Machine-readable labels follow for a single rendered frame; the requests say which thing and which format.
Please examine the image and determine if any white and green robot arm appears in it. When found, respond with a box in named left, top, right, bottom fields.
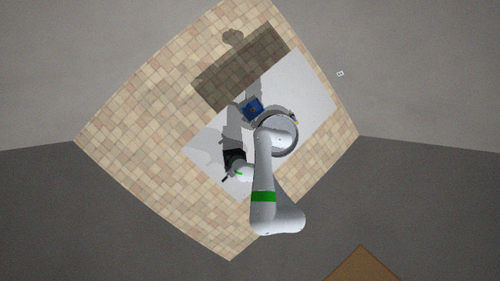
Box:
left=221, top=126, right=305, bottom=236

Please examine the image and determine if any blue crate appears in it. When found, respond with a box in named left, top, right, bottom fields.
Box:
left=240, top=98, right=265, bottom=122

